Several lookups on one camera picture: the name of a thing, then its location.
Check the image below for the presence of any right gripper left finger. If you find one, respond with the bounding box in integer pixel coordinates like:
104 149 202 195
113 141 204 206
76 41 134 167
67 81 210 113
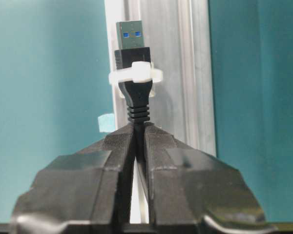
11 124 135 234

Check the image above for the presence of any black USB cable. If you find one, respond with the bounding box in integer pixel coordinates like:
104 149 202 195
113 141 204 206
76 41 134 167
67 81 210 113
114 20 152 217

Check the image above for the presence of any middle white zip-tie ring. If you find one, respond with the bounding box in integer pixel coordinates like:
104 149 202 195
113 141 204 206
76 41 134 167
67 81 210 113
108 61 164 98

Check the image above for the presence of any aluminium extrusion rail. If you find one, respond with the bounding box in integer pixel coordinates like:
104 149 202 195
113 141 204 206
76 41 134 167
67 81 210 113
104 0 217 220

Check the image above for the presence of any middle blue tape piece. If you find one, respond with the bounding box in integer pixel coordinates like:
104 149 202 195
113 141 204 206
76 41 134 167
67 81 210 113
98 113 116 133

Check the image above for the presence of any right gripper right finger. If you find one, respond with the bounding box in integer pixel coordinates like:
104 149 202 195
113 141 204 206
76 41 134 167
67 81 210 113
145 123 276 234

